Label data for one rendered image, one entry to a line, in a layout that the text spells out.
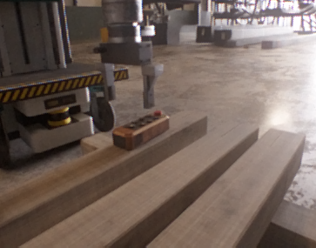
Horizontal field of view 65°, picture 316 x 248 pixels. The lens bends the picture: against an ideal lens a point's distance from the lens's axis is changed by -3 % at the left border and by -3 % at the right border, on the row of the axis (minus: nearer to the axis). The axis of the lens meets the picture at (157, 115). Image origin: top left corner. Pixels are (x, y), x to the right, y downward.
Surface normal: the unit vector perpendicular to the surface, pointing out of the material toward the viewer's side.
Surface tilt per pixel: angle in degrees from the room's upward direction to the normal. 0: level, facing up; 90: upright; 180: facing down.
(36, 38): 90
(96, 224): 0
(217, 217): 0
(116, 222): 0
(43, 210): 90
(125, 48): 90
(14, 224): 90
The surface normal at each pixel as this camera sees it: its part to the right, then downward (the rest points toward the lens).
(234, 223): -0.04, -0.94
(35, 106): 0.69, 0.22
